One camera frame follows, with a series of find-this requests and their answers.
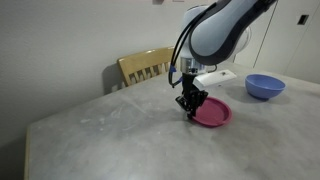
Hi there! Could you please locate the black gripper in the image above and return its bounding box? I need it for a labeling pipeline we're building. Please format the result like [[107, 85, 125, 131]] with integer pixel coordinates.
[[175, 71, 210, 120]]

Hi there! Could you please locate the blue plastic bowl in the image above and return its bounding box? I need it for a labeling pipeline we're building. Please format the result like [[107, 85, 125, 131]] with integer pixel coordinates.
[[244, 73, 287, 101]]

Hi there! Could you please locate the light wooden slat-back chair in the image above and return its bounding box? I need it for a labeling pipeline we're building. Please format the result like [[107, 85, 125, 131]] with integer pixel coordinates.
[[117, 45, 176, 88]]

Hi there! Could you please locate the tall white cabinet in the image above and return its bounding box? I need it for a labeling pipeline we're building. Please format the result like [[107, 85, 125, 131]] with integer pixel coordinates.
[[233, 0, 320, 85]]

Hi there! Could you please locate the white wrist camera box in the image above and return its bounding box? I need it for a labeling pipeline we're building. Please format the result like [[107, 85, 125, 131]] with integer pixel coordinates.
[[193, 69, 238, 91]]

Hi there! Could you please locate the black cable with blue plug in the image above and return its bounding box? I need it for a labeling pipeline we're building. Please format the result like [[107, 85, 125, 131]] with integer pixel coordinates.
[[167, 19, 188, 90]]

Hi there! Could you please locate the black recessed cabinet handle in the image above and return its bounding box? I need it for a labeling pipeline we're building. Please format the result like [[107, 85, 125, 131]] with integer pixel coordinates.
[[297, 14, 310, 26]]

